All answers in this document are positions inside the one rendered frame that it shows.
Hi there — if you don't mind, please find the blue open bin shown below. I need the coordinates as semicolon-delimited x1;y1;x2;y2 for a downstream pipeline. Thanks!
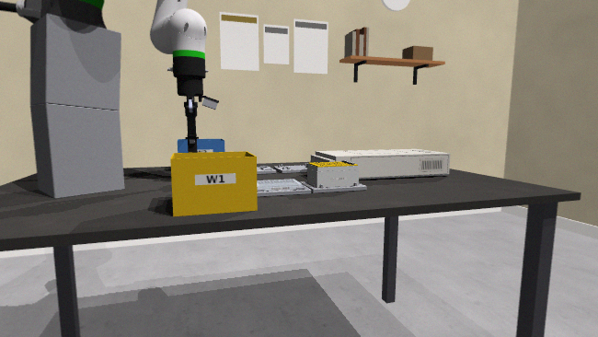
178;139;224;153

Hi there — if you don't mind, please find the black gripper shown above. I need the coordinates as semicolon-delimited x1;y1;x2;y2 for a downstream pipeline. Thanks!
177;77;203;153

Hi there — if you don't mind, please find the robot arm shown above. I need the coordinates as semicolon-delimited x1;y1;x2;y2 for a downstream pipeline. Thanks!
0;0;208;79

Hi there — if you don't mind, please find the yellow open-sided box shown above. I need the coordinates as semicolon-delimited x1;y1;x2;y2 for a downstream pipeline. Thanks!
170;151;258;216

